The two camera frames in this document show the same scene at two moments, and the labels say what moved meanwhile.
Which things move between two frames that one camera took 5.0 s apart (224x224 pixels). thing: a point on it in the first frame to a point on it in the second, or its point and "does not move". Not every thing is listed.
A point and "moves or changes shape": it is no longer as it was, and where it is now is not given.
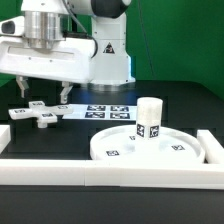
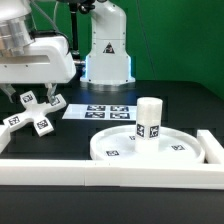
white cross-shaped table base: (44, 114) moves or changes shape
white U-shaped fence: (207, 175) does not move
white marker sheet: (103, 112) does not move
